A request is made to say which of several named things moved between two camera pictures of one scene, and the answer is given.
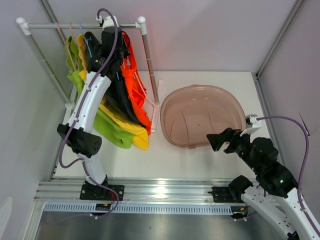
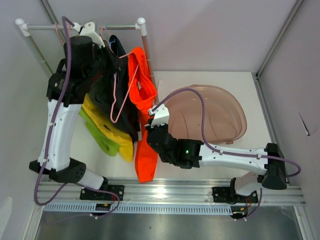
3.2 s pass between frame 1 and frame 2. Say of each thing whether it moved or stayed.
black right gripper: moved
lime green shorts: moved
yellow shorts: moved
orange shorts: moved
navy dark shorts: stayed
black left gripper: moved
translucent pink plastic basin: stayed
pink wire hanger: moved
